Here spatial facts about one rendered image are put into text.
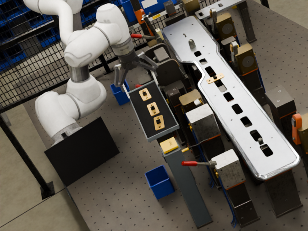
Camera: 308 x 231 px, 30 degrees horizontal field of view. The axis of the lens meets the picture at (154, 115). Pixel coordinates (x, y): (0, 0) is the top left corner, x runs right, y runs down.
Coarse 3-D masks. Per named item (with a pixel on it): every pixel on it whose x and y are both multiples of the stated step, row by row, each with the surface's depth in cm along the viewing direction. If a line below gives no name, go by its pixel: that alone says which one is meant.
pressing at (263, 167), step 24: (216, 48) 289; (216, 72) 273; (216, 96) 259; (240, 96) 253; (240, 120) 241; (264, 120) 236; (240, 144) 230; (264, 144) 226; (288, 144) 222; (264, 168) 216; (288, 168) 213
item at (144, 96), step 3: (141, 90) 254; (144, 90) 253; (147, 90) 252; (141, 93) 252; (144, 93) 249; (147, 93) 250; (141, 96) 250; (144, 96) 250; (147, 96) 249; (150, 96) 248; (144, 99) 248; (147, 99) 247
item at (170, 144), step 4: (168, 140) 222; (172, 140) 221; (160, 144) 222; (164, 144) 221; (168, 144) 220; (172, 144) 219; (176, 144) 219; (164, 148) 219; (168, 148) 219; (172, 148) 218; (164, 152) 218
